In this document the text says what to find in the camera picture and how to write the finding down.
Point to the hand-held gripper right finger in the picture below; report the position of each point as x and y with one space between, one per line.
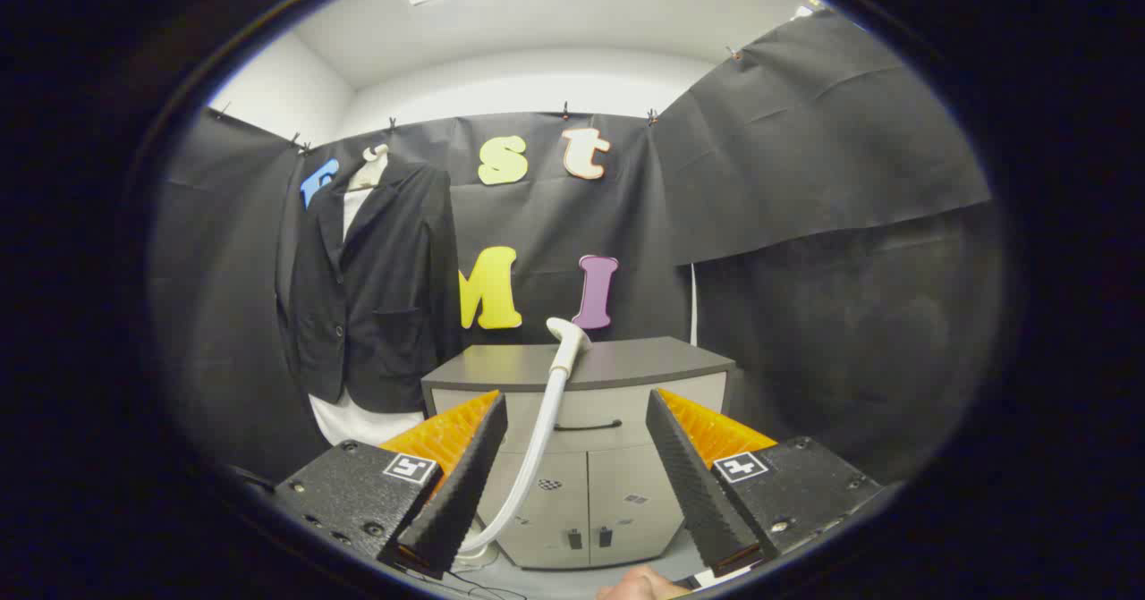
693 484

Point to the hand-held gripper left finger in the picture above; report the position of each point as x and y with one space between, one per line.
465 484

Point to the white shirt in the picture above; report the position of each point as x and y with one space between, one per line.
358 421

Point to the black suit jacket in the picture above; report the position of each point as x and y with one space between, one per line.
385 287

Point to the white clothes hanger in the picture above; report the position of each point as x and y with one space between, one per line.
371 171

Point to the grey cabinet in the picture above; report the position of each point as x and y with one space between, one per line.
626 363

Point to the black backdrop cloth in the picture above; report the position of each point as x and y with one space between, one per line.
805 180

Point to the row of black clips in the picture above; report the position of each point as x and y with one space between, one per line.
565 112

